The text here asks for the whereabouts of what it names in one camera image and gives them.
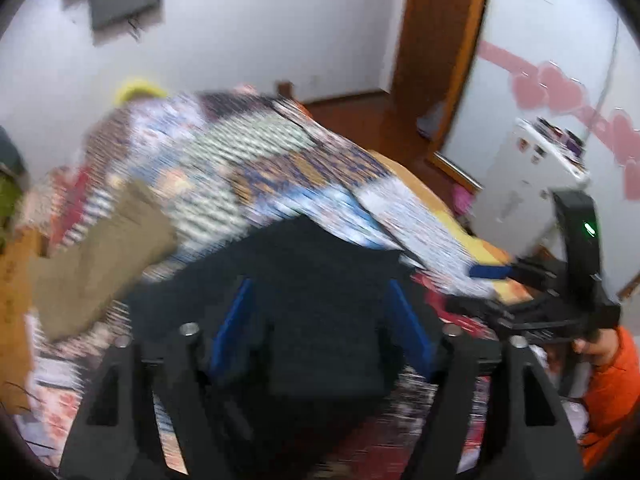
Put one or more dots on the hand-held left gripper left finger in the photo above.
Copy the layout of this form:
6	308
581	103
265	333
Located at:
235	325

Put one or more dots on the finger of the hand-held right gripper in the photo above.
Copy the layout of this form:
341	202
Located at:
475	305
487	272

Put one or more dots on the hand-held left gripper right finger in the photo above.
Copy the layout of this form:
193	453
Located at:
410	330

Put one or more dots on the black pants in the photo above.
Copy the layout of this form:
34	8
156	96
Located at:
320	320

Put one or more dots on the olive pants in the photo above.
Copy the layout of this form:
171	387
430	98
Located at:
110	260

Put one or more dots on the person's right hand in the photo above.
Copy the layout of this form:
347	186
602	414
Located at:
600	350

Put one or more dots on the white cabinet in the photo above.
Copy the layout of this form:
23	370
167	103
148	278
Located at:
520	185

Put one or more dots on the patchwork blanket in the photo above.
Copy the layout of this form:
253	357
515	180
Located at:
280	160

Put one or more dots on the wooden door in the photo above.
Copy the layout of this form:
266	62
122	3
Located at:
440	60

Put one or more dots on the wooden lap board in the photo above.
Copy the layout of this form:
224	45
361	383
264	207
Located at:
15	310

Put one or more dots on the yellow object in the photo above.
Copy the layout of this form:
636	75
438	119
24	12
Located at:
137	90

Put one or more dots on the green patterned box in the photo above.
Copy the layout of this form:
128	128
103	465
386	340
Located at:
7	205

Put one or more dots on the grey-green plush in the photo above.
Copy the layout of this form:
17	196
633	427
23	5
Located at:
10	152

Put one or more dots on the pink heart wall decoration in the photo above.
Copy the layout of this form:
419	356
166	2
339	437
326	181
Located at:
555	85

